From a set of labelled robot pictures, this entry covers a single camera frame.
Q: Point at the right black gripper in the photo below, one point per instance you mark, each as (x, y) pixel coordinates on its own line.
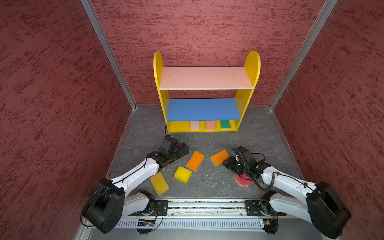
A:
(229, 164)

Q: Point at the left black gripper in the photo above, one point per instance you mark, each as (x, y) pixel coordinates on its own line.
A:
(181, 153)

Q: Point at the orange sponge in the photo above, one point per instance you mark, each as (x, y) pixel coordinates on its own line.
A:
(220, 157)
(195, 161)

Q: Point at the small yellow square sponge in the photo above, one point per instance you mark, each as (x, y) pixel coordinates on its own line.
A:
(182, 174)

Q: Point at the cream white sponge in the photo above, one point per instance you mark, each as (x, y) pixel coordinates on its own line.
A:
(194, 125)

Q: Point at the green sponge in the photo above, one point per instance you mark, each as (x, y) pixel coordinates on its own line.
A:
(225, 125)

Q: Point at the salmon pink sponge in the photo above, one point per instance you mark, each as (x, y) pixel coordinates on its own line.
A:
(211, 125)

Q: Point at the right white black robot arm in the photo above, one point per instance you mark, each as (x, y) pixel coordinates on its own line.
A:
(318, 204)

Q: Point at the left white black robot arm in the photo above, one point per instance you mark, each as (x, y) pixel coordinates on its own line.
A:
(111, 199)

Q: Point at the yellow shelf unit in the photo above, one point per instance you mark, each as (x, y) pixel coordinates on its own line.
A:
(179, 112)

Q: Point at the pink round smiley sponge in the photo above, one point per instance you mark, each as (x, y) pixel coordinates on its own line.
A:
(243, 180)

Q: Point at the large yellow sponge front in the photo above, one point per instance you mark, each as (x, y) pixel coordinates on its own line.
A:
(159, 184)

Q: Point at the right circuit board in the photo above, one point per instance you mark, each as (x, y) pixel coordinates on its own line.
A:
(271, 224)

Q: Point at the circuit board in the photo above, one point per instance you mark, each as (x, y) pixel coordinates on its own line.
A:
(146, 223)
(271, 224)

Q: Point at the left circuit board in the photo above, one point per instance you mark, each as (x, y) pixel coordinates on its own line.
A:
(146, 223)

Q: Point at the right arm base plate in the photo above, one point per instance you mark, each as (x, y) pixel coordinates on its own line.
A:
(253, 209)

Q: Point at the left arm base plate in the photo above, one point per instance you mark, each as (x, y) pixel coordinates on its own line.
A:
(160, 207)

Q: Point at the aluminium front rail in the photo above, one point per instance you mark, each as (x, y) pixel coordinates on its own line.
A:
(207, 205)

